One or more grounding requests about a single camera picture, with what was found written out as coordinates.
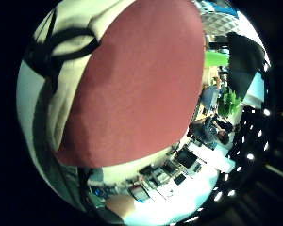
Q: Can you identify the dark red cloth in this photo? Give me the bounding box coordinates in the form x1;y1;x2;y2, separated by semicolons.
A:
55;0;207;169

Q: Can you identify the white cloth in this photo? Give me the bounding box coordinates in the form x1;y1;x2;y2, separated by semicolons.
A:
34;0;137;153

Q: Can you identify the green board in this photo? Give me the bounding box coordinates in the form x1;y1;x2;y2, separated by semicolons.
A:
205;50;230;68

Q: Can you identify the black computer monitor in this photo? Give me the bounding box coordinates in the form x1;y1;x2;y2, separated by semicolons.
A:
175;147;198;170

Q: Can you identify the green potted plant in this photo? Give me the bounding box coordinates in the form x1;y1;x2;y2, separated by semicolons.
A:
217;88;243;118

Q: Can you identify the black hanging panel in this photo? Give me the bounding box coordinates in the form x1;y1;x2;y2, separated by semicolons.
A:
225;31;266;102

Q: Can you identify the the person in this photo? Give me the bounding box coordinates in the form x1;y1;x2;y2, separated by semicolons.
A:
84;191;137;226

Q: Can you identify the black laptop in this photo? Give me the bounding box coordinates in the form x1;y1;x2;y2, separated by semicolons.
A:
173;172;188;186

